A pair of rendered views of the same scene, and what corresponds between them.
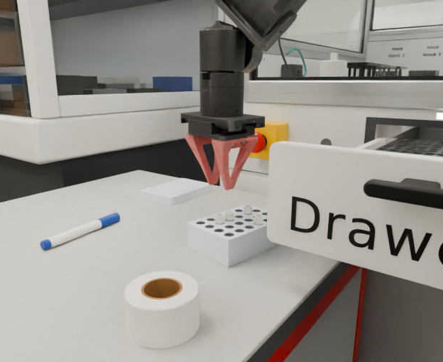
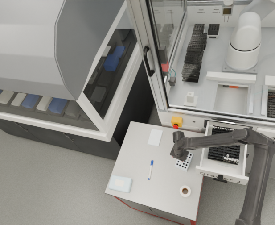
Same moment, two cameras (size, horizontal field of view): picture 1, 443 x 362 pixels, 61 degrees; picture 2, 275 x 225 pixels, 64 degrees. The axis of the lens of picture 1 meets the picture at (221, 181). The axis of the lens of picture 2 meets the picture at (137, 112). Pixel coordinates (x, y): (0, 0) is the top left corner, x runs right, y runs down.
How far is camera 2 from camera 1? 1.28 m
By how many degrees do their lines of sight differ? 40
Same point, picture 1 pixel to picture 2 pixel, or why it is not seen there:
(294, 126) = (184, 118)
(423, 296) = not seen: hidden behind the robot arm
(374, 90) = (206, 116)
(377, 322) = not seen: hidden behind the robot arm
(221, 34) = (180, 151)
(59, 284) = (161, 189)
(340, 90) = (196, 115)
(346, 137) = (199, 121)
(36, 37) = (98, 120)
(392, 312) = not seen: hidden behind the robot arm
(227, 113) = (182, 156)
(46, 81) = (103, 126)
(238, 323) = (195, 187)
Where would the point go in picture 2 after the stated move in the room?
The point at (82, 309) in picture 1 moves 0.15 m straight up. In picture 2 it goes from (171, 193) to (168, 188)
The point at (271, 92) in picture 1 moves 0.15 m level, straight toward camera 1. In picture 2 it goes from (175, 111) to (182, 130)
